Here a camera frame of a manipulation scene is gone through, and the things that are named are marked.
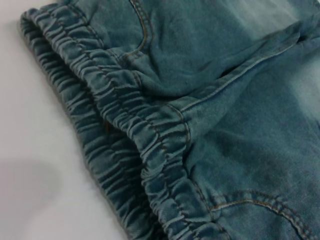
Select blue denim shorts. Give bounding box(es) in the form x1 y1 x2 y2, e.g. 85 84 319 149
18 0 320 240

